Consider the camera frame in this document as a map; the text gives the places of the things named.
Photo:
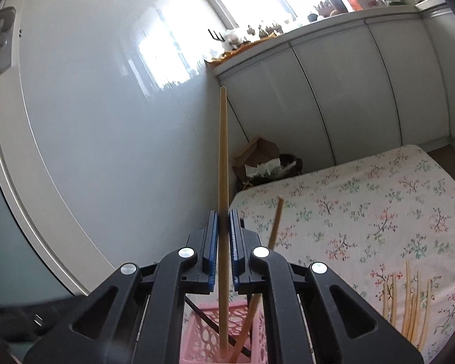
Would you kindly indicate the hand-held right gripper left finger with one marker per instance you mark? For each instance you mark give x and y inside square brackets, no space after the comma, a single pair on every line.
[212,242]

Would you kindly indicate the light wooden chopstick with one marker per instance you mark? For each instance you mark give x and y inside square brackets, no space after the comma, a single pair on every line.
[276,220]
[223,151]

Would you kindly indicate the row of small figurines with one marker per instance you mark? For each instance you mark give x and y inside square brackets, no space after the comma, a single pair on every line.
[263,32]

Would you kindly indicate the white framed glass door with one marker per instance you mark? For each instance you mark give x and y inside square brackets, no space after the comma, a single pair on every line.
[11,204]

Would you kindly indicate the pink plastic basket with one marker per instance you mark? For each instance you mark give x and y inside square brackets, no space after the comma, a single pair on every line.
[203,335]

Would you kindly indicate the white built-in cabinet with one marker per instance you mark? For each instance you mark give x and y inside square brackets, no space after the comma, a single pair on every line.
[326,94]

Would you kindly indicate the bunch of wooden chopsticks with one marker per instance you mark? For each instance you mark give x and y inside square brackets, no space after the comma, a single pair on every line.
[408,292]

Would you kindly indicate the dark waste bin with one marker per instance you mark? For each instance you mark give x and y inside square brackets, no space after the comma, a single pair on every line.
[290,165]

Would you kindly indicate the black wall hook rack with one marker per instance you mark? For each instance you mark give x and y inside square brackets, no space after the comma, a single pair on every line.
[216,36]

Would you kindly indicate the dark pot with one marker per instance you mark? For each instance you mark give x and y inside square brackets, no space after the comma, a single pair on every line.
[335,7]

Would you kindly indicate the floral bed sheet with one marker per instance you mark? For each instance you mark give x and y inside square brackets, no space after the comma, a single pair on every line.
[364,216]

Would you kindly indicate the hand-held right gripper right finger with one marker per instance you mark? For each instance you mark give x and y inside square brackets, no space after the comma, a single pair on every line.
[234,242]

